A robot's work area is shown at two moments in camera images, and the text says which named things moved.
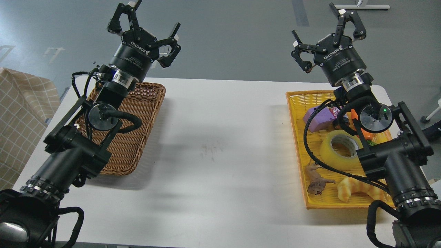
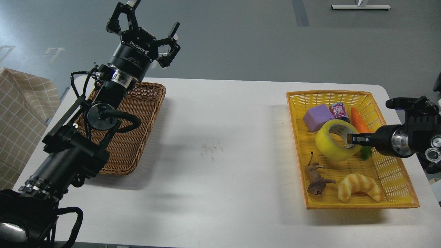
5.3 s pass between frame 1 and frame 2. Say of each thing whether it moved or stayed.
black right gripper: moved
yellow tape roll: moved
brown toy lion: stayed
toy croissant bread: stayed
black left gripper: stayed
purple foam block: stayed
